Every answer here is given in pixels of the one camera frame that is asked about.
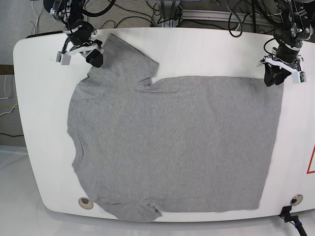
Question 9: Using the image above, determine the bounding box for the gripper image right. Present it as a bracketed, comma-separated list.
[261, 44, 303, 86]

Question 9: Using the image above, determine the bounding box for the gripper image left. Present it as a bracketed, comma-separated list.
[63, 21, 103, 68]

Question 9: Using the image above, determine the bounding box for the grey t-shirt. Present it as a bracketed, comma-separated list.
[67, 34, 284, 222]

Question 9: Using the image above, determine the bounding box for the black flat bar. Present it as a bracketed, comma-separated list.
[26, 30, 63, 38]

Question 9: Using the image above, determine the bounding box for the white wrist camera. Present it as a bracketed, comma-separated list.
[56, 51, 71, 65]
[291, 71, 306, 84]

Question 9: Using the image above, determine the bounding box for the white cable on floor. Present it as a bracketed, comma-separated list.
[31, 0, 40, 35]

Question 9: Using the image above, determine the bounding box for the aluminium frame rail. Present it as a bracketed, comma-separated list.
[182, 9, 269, 26]

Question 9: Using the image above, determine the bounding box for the black clamp with cable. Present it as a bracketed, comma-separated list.
[279, 206, 307, 236]

